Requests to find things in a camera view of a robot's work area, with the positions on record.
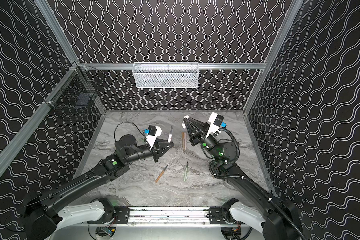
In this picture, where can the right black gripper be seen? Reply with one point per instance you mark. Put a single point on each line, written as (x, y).
(198, 137)

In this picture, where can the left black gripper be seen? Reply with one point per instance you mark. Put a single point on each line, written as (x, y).
(155, 150)

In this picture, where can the white pen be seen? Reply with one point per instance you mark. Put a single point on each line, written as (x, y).
(185, 140)

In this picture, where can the tan pen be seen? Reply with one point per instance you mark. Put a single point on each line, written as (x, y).
(183, 141)

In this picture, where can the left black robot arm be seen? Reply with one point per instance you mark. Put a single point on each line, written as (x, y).
(39, 212)

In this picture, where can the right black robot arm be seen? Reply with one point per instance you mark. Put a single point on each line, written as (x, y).
(272, 217)

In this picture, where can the brown pen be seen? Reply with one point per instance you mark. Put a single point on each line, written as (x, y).
(161, 173)

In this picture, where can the aluminium horizontal back bar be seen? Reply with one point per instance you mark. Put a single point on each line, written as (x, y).
(170, 66)

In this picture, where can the aluminium left side bar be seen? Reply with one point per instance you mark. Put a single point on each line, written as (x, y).
(9, 153)

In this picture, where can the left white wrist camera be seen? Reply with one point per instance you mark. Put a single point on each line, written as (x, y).
(151, 134)

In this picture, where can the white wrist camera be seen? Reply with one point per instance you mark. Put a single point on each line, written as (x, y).
(151, 134)
(216, 122)

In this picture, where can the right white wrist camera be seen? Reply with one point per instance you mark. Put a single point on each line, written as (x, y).
(216, 122)

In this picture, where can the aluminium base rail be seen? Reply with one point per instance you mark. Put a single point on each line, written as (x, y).
(168, 216)

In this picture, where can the white wire mesh basket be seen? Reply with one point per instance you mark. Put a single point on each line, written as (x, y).
(165, 78)

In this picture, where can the black wire basket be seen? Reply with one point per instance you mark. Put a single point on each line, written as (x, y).
(75, 101)

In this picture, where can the aluminium corner post right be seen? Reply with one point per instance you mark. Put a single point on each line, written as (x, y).
(276, 46)

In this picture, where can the aluminium corner post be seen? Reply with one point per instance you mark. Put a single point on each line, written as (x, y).
(276, 46)
(54, 25)

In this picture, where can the aluminium corner post left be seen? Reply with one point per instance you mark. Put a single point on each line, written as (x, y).
(54, 25)

